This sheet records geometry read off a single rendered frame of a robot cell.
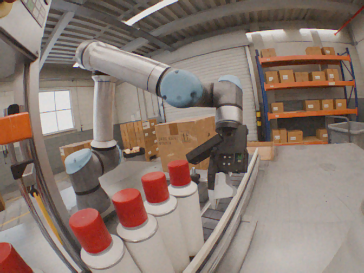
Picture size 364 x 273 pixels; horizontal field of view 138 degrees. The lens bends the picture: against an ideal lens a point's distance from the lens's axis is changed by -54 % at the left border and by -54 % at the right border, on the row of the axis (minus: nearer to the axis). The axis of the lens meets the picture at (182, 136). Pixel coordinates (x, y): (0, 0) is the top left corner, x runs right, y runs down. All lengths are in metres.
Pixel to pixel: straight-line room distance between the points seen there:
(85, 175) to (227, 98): 0.51
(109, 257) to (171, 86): 0.27
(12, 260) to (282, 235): 0.42
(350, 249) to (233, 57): 4.60
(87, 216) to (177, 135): 0.64
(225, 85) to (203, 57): 4.43
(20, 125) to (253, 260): 0.41
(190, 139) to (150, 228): 0.57
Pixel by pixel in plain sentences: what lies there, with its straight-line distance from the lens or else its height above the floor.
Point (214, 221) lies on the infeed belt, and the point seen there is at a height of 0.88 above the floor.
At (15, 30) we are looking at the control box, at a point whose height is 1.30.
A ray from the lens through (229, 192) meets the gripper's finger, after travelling 0.35.
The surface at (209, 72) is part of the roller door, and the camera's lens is 4.65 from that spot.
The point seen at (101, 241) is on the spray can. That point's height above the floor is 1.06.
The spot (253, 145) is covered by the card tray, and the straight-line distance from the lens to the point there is 1.23.
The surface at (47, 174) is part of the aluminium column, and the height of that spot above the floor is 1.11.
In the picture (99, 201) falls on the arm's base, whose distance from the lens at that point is 0.60.
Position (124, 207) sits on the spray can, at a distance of 0.16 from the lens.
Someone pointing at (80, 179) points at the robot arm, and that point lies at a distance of 0.57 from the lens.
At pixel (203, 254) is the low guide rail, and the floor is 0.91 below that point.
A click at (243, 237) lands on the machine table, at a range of 0.44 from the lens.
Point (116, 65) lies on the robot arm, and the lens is 0.39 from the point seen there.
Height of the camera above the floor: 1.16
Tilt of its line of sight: 9 degrees down
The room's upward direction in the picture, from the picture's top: 8 degrees counter-clockwise
